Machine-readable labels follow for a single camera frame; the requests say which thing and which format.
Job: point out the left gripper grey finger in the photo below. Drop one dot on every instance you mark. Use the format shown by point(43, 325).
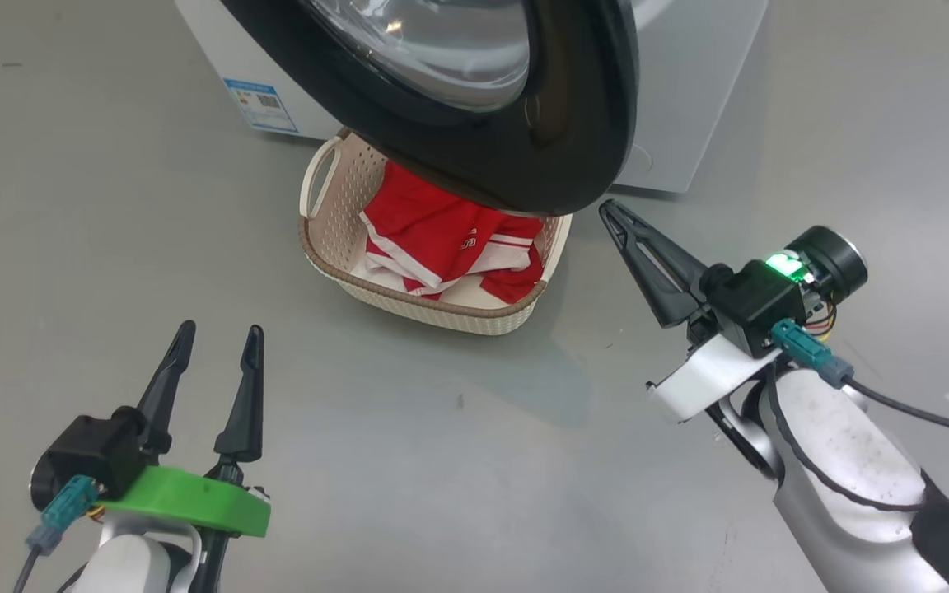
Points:
point(245, 420)
point(163, 387)

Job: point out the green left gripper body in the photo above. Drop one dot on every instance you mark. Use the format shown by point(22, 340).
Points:
point(194, 498)

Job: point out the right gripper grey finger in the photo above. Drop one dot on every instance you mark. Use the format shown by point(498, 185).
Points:
point(672, 255)
point(664, 301)

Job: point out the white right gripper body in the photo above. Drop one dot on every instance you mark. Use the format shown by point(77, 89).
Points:
point(709, 375)

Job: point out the washing machine round door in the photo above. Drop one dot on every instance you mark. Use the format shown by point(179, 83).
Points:
point(573, 123)

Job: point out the red garment with white hem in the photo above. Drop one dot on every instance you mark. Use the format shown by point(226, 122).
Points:
point(425, 222)

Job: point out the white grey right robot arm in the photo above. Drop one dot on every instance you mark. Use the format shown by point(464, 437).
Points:
point(837, 461)

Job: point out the black cylindrical left gripper motor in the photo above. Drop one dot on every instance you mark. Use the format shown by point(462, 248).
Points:
point(38, 486)

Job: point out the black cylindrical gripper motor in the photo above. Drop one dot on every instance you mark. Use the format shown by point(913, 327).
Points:
point(38, 486)
point(837, 259)

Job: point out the black cylindrical right gripper motor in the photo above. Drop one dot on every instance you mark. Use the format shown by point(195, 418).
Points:
point(837, 259)

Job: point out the white front-load washing machine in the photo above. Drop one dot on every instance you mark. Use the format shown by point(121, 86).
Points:
point(705, 82)

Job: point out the cream perforated laundry basket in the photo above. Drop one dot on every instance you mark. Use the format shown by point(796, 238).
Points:
point(334, 214)

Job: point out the blue energy label sticker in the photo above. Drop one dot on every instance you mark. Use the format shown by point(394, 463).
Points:
point(260, 105)

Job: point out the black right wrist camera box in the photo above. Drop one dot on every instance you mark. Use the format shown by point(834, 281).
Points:
point(750, 305)

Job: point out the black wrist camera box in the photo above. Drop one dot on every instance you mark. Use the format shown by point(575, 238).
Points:
point(91, 449)
point(750, 305)

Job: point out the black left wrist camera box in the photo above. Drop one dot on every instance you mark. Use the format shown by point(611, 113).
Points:
point(91, 449)

